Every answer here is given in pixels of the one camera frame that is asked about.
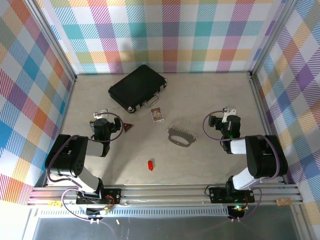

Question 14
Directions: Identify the red black triangle sticker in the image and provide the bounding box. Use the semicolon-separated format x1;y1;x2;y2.
121;121;135;133

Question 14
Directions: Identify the black briefcase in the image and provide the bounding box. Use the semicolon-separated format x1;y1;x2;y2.
108;64;168;115

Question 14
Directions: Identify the small colourful card box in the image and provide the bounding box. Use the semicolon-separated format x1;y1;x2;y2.
150;106;165;123

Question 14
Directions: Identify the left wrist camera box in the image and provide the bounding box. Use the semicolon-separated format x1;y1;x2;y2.
93;109;110;120

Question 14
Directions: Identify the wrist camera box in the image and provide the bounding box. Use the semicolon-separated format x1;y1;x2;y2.
221;106;237;123
93;109;110;120

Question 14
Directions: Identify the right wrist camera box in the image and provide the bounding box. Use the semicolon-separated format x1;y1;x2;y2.
221;106;237;123

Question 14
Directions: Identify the aluminium side rail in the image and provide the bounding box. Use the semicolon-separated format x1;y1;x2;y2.
248;72;288;186

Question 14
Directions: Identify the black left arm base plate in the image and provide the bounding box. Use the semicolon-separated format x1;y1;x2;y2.
76;187;123;205

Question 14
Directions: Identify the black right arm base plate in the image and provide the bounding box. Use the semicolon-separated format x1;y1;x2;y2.
208;186;256;204

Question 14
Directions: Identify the long aluminium frame rail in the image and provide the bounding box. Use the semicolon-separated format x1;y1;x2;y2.
27;183;305;207

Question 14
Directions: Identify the aluminium frame post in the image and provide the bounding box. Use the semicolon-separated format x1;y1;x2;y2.
249;0;301;78
24;0;77;83

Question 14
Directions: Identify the grey slotted cable duct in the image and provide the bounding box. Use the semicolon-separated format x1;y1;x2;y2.
37;206;230;218

